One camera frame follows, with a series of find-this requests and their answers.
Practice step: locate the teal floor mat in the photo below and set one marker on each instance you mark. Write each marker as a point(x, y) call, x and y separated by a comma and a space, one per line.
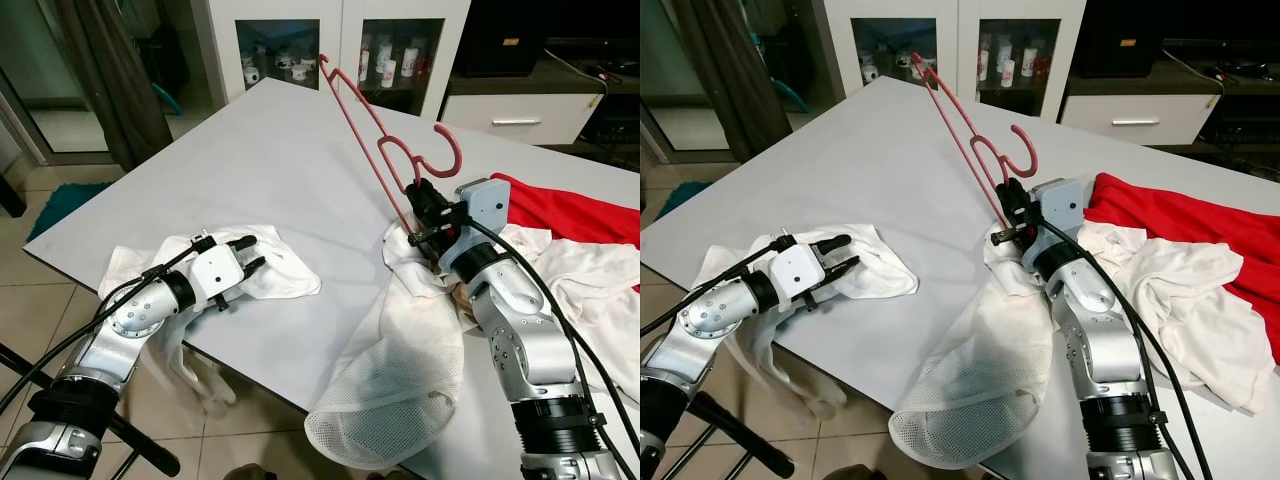
point(65, 205)
point(680, 197)

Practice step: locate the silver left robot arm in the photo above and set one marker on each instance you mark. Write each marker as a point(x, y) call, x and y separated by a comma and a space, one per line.
point(120, 320)
point(700, 320)

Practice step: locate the red plastic hanger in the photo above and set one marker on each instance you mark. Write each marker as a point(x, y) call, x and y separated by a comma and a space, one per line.
point(458, 150)
point(1035, 152)

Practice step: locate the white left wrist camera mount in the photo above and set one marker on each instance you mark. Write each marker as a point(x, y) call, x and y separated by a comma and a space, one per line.
point(215, 270)
point(798, 268)

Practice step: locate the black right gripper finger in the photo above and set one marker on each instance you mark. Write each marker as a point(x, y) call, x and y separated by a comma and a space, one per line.
point(1022, 203)
point(437, 205)
point(420, 205)
point(1008, 205)

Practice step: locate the dark grey curtain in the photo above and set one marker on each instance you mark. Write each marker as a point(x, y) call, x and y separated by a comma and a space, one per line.
point(735, 80)
point(115, 80)

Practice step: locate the white shirt with tan cuffs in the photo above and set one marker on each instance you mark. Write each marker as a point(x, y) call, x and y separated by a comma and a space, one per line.
point(400, 380)
point(980, 390)

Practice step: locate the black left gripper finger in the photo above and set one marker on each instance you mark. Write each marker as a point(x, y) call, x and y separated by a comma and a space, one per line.
point(254, 268)
point(832, 242)
point(242, 243)
point(844, 268)

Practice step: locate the crumpled white garment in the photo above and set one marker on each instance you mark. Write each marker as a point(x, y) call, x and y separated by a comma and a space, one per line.
point(1180, 300)
point(590, 290)

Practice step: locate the black speaker box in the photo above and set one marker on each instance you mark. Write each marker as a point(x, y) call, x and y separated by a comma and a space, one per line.
point(1115, 35)
point(500, 35)

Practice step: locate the black tv cabinet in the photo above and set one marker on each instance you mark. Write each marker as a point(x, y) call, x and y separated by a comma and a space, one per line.
point(610, 120)
point(1245, 120)

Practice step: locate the plain white shirt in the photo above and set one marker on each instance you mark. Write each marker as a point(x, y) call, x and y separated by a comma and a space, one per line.
point(880, 270)
point(280, 270)

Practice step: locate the white glass-door cabinet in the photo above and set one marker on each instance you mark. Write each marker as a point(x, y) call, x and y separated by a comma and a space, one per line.
point(340, 30)
point(960, 30)

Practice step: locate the red garment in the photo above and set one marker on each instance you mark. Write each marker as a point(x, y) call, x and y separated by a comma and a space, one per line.
point(1200, 225)
point(570, 210)

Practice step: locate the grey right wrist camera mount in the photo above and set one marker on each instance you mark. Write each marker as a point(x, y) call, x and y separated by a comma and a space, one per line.
point(1058, 205)
point(485, 205)

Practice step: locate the glass sliding door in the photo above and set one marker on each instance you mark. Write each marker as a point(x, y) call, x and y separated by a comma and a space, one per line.
point(665, 90)
point(55, 80)

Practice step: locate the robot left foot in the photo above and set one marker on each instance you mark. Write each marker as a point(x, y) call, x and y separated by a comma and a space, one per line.
point(852, 472)
point(250, 472)

